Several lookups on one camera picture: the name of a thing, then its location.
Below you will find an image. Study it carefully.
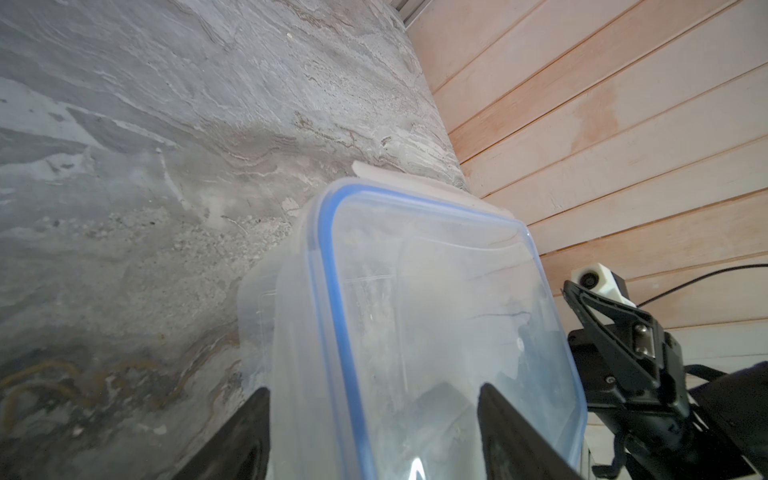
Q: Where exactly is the clear lunch box blue rim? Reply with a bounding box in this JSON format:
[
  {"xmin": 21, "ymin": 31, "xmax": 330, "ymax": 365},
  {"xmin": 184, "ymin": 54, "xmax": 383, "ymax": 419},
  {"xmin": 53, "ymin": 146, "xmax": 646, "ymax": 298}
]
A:
[{"xmin": 236, "ymin": 162, "xmax": 587, "ymax": 479}]

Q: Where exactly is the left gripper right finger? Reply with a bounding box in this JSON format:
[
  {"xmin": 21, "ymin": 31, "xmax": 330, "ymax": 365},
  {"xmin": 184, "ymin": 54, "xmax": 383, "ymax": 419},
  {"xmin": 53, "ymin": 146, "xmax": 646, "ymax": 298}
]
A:
[{"xmin": 477, "ymin": 383, "xmax": 580, "ymax": 480}]

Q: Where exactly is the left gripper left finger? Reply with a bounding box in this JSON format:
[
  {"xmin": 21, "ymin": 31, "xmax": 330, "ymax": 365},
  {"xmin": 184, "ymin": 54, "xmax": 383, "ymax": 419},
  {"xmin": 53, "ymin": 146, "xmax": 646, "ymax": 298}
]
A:
[{"xmin": 173, "ymin": 387, "xmax": 270, "ymax": 480}]

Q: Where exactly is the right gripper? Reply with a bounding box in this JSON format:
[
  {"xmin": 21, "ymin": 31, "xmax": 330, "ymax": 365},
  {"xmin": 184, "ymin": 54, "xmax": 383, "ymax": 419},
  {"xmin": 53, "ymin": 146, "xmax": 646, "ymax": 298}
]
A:
[{"xmin": 562, "ymin": 280, "xmax": 756, "ymax": 479}]

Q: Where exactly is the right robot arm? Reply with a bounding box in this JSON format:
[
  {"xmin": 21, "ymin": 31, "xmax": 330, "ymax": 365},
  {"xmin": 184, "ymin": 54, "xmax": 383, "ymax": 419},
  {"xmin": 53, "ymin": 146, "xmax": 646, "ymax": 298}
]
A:
[{"xmin": 562, "ymin": 281, "xmax": 767, "ymax": 479}]

